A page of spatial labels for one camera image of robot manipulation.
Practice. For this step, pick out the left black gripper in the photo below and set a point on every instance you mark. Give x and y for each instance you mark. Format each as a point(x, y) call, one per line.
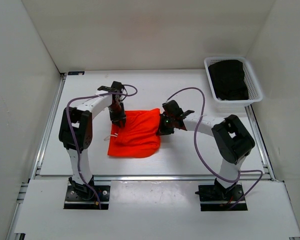
point(122, 117)

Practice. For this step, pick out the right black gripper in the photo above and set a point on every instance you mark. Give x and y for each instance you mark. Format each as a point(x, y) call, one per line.
point(162, 130)

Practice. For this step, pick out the orange shorts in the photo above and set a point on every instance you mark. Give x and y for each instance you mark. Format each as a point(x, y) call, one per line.
point(138, 138)

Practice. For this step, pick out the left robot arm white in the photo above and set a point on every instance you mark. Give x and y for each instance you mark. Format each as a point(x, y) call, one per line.
point(76, 132)

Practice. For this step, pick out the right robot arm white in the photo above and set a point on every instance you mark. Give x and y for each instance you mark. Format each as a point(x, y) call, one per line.
point(233, 141)

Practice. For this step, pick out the black folded shorts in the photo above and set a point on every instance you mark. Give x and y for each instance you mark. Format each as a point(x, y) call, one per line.
point(227, 79)

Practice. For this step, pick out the white plastic basket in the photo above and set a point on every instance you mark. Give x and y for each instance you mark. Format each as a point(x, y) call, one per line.
point(254, 89)

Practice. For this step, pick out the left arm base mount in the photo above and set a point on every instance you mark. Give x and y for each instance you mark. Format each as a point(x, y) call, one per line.
point(81, 197)

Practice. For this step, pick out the aluminium frame left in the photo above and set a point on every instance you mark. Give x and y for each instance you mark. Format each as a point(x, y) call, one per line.
point(36, 141)

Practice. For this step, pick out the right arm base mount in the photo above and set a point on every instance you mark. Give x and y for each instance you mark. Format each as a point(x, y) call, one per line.
point(215, 198)

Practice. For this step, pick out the aluminium rail front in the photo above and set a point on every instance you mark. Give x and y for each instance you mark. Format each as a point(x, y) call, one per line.
point(244, 177)

